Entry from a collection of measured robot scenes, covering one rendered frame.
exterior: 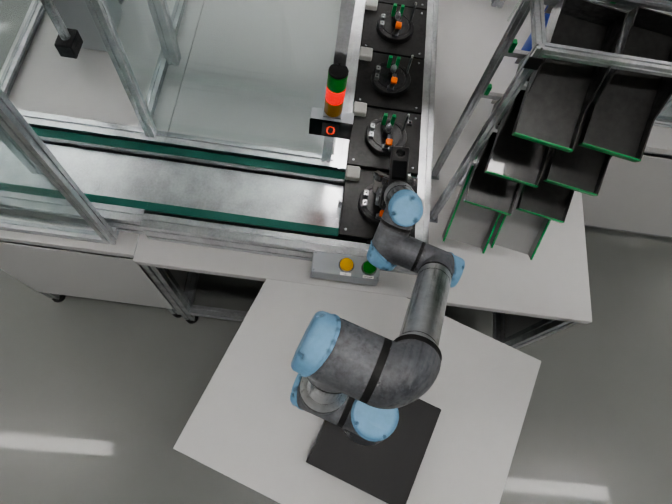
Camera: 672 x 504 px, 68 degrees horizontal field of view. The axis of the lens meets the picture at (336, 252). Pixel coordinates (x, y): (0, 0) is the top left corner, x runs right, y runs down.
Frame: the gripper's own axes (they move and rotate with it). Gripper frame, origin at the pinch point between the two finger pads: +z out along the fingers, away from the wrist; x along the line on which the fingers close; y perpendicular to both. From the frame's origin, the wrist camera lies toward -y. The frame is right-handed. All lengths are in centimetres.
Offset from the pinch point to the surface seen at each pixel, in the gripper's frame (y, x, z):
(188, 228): 26, -58, 5
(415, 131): -10.0, 10.3, 33.8
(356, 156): 0.1, -9.0, 25.2
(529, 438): 121, 92, 50
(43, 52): -17, -126, 54
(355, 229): 20.2, -7.0, 8.1
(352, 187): 9.1, -9.3, 17.6
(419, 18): -49, 9, 67
